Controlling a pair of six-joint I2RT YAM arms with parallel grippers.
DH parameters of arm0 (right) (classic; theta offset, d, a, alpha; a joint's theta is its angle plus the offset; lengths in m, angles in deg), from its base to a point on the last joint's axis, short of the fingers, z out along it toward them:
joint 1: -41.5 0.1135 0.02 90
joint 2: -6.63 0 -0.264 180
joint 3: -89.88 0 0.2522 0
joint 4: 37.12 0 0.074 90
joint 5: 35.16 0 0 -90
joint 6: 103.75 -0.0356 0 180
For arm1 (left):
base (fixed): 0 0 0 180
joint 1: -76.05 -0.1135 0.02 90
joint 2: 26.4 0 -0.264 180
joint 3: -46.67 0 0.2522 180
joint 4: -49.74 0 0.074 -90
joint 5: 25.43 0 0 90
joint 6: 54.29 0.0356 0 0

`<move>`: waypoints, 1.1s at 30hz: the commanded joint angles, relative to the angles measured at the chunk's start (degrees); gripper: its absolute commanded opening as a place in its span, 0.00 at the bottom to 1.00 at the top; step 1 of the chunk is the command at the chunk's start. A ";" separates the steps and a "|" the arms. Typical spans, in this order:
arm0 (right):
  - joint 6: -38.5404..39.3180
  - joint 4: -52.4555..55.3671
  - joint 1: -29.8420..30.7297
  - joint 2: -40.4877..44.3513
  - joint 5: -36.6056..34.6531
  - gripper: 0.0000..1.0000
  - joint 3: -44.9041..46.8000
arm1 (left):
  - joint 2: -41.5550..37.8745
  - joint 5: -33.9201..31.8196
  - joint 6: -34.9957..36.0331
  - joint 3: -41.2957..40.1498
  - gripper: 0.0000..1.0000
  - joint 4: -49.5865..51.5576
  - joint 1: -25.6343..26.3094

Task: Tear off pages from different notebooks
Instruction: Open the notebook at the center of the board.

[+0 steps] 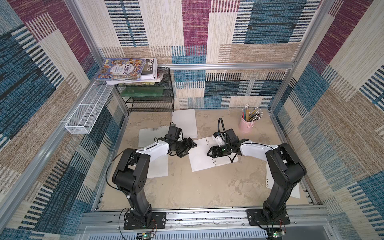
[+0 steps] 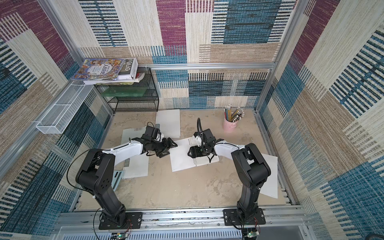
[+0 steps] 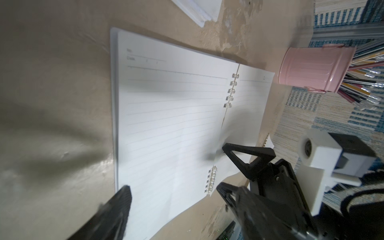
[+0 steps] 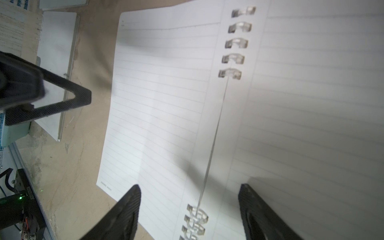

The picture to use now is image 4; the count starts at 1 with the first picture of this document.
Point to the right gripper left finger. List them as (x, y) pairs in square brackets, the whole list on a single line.
[(121, 222)]

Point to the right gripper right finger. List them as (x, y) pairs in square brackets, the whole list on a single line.
[(259, 220)]

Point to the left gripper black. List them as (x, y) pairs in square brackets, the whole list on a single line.
[(23, 82)]

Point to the white spiral notebook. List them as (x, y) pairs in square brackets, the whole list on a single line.
[(285, 96)]

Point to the white notebook near left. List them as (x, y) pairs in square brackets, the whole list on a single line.
[(56, 54)]

